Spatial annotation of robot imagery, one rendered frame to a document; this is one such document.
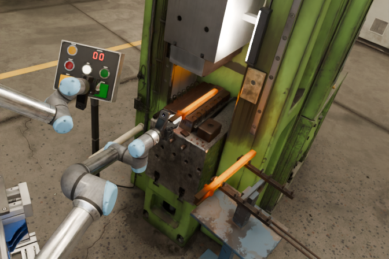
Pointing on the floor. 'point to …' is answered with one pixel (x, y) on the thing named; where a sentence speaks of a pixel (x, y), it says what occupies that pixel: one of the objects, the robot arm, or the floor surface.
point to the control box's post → (95, 124)
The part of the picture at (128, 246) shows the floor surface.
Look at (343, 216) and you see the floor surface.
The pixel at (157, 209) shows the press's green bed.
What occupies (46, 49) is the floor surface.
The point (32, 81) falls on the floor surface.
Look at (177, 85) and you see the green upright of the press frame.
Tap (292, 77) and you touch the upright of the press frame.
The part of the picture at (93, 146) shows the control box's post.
